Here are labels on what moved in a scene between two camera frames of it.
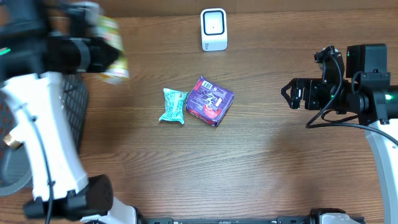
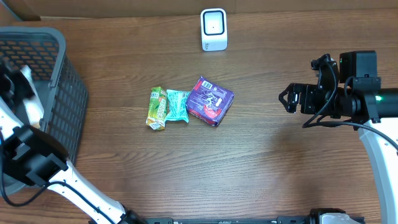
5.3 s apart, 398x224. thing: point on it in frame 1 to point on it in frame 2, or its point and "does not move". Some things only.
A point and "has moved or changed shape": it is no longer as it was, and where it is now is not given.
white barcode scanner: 214,29 does not move
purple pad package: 208,101 does not move
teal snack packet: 174,105 has moved or changed shape
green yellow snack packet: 119,71 to 157,112
